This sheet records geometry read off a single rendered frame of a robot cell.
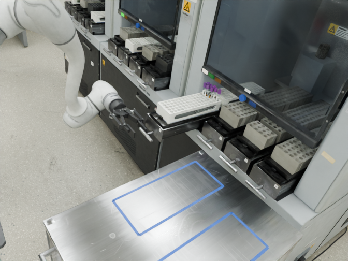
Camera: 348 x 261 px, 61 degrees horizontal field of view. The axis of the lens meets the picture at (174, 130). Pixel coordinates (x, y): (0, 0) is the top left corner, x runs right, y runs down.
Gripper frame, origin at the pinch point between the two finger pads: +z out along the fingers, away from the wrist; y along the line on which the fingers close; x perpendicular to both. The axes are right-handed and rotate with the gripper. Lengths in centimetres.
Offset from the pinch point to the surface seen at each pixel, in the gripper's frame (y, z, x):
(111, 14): 36, -103, -17
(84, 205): -37, 34, -7
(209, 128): 26.5, 17.2, -4.9
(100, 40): 29, -104, 1
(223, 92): 45.1, 4.0, -12.0
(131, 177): 22, -37, 75
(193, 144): 26.5, 10.0, 10.0
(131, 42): 32, -67, -11
